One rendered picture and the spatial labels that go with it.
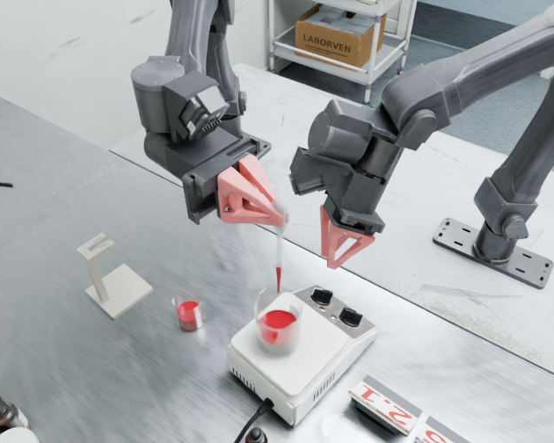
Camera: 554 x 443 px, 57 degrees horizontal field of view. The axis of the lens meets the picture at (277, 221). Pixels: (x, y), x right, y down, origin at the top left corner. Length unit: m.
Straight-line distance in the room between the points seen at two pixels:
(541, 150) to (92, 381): 0.73
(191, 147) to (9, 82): 1.48
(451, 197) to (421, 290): 0.25
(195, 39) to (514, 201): 0.53
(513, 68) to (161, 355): 0.62
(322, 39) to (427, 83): 2.27
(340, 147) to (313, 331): 0.25
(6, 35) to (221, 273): 1.30
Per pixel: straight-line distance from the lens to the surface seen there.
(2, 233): 1.08
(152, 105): 0.57
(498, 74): 0.70
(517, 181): 0.85
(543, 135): 0.81
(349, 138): 0.66
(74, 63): 2.14
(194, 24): 0.74
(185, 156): 0.55
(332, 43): 2.90
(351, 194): 0.69
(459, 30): 3.66
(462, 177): 1.14
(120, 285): 0.90
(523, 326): 0.91
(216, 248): 0.93
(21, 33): 2.00
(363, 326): 0.79
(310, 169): 0.67
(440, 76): 0.68
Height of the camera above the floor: 1.59
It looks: 45 degrees down
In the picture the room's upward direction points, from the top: straight up
